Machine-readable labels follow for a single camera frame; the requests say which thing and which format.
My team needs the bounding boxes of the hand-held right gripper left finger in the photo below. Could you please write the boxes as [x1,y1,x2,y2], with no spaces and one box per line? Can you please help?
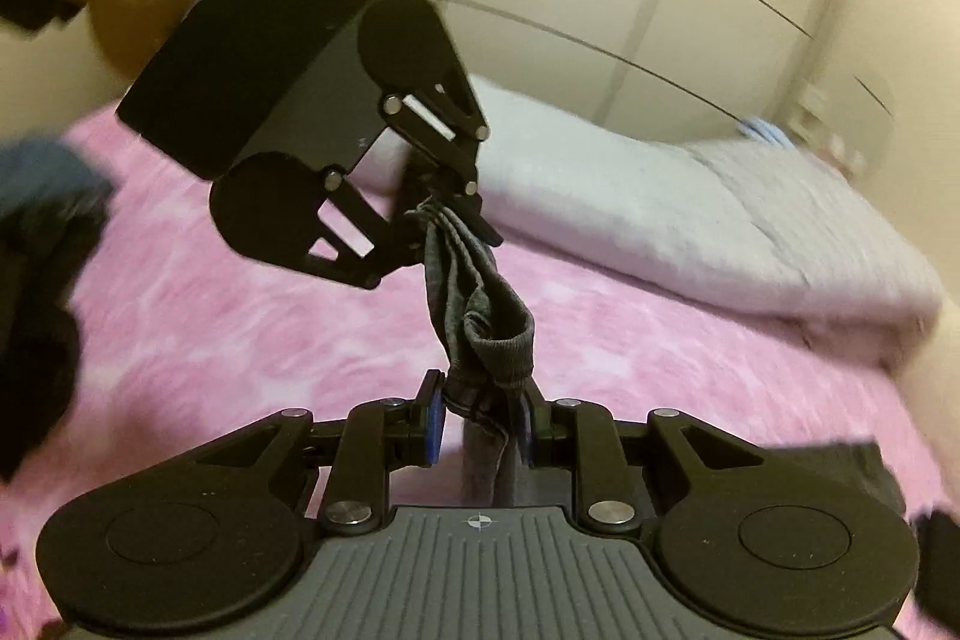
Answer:
[191,368,445,531]

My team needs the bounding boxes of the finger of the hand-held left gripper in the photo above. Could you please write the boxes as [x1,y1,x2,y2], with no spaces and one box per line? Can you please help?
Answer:
[381,61,505,249]
[306,164,430,292]

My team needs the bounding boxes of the white striped quilt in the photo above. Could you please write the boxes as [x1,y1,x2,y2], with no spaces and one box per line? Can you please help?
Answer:
[375,77,946,367]

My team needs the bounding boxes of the blue jeans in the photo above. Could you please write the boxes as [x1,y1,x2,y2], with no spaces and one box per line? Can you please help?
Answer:
[0,139,115,221]

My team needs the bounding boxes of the dark cloth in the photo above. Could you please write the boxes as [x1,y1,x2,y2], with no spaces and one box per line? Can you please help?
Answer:
[911,509,960,622]

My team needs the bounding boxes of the small grey garment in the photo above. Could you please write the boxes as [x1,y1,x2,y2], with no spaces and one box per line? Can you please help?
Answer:
[411,197,537,510]

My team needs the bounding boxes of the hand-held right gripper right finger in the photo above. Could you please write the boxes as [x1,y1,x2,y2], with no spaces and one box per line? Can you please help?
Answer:
[517,377,773,531]

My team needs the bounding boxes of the pink floral blanket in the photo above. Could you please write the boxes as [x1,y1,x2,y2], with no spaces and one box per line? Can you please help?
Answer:
[0,111,960,640]

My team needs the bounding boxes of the white corner shelf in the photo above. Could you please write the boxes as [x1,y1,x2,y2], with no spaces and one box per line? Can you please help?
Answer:
[791,74,897,176]

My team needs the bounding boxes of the light blue cloth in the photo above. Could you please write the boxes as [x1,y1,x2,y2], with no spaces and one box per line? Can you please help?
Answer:
[739,117,792,150]

